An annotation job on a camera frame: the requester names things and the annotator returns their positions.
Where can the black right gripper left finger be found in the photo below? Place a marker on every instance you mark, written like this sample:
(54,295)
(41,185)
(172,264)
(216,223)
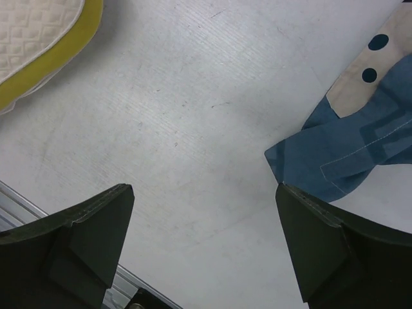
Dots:
(67,259)

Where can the aluminium table frame rail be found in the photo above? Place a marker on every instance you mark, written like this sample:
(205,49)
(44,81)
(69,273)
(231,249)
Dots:
(127,291)

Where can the cream pillow with yellow edge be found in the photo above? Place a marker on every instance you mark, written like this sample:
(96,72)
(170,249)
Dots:
(38,38)

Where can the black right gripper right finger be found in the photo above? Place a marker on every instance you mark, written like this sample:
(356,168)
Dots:
(340,259)

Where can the blue cartoon print pillowcase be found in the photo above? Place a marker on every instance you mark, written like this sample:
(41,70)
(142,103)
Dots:
(363,121)

